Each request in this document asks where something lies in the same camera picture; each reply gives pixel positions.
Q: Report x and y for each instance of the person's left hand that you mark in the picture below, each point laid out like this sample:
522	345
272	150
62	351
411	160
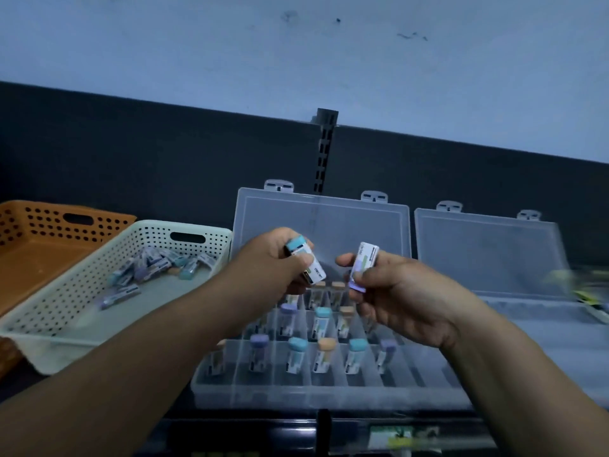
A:
261	280

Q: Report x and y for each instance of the person's right hand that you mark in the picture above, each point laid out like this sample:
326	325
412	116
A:
418	299

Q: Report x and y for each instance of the blue-capped small tube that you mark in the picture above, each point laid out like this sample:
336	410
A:
309	266

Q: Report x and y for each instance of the purple-capped small tube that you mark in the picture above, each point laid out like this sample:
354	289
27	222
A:
366	261

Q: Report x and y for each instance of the row of small tubes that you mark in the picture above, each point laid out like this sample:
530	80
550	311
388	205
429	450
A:
297	354

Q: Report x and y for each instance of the pile of small tubes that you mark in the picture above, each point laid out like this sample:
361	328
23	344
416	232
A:
152	266

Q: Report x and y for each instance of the white perforated plastic basket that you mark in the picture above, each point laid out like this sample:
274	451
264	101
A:
71	328

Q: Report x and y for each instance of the orange plastic basket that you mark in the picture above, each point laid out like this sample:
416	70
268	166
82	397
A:
38	261

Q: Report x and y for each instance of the person's left forearm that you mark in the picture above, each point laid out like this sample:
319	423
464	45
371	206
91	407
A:
104	380

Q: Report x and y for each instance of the person's right forearm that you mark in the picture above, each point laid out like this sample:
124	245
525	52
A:
533	390

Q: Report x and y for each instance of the narrow black shelf back panel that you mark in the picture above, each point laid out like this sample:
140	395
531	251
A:
476	180

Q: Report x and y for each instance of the green white shelf label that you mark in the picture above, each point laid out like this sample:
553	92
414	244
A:
399	437

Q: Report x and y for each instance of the black slotted shelf upright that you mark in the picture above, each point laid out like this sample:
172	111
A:
326	147

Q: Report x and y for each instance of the wide black shelf back panel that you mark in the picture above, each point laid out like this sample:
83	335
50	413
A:
166	157

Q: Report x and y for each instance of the heap of yellow blue packets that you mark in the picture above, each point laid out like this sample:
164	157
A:
580	285

